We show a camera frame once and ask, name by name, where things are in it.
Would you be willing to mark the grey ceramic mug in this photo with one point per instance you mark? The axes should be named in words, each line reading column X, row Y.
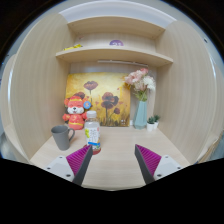
column 62, row 136

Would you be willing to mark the teal vase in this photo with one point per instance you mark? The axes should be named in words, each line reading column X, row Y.
column 140, row 117

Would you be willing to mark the purple round object on shelf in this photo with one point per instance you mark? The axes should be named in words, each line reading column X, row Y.
column 116, row 43

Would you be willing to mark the small potted succulent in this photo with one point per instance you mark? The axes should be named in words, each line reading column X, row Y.
column 152, row 122

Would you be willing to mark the pink white flower bouquet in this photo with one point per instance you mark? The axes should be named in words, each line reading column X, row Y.
column 141, row 82

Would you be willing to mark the wooden desk shelf unit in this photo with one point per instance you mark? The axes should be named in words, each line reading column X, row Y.
column 189, row 91

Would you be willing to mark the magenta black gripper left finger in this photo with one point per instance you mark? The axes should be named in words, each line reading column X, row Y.
column 78, row 162

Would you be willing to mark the red round coaster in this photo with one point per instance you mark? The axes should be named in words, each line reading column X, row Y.
column 95, row 152

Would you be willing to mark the clear plastic water bottle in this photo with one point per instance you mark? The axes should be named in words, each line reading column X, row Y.
column 92, row 130

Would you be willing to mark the yellow flower painting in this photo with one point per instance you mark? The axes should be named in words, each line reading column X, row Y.
column 107, row 92

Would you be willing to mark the red plush fox toy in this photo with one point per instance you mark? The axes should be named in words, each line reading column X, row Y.
column 76, row 112

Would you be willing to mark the yellow object on shelf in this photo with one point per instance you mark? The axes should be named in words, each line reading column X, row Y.
column 73, row 47

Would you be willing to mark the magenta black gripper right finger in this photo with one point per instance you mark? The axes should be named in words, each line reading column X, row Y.
column 148, row 162

